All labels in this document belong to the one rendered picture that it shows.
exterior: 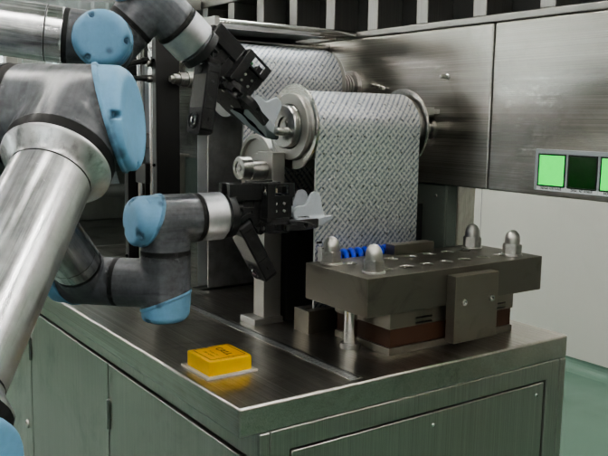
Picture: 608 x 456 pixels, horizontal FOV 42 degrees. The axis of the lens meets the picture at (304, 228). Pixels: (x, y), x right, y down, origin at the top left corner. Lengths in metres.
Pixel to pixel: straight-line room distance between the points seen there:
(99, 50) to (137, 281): 0.34
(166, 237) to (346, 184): 0.36
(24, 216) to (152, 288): 0.45
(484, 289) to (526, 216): 3.13
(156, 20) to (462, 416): 0.77
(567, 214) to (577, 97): 2.93
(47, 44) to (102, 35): 0.08
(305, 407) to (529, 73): 0.70
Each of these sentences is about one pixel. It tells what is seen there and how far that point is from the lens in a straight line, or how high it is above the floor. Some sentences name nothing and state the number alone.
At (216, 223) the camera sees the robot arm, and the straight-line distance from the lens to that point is 1.20.
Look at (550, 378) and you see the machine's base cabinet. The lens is 1.44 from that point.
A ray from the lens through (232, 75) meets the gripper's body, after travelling 1.28.
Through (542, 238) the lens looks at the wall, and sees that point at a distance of 4.39.
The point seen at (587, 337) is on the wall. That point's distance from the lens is 4.30.
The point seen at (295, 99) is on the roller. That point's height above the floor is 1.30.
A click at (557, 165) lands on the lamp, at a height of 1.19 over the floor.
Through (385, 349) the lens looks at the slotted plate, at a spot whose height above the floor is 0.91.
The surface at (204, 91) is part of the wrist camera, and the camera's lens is 1.27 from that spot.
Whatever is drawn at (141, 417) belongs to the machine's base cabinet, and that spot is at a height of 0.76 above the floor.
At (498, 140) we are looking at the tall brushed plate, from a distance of 1.47.
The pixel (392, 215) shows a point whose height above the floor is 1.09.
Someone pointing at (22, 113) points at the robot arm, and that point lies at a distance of 0.86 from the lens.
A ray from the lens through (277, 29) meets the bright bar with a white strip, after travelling 1.66.
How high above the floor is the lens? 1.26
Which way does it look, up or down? 8 degrees down
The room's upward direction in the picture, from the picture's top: 1 degrees clockwise
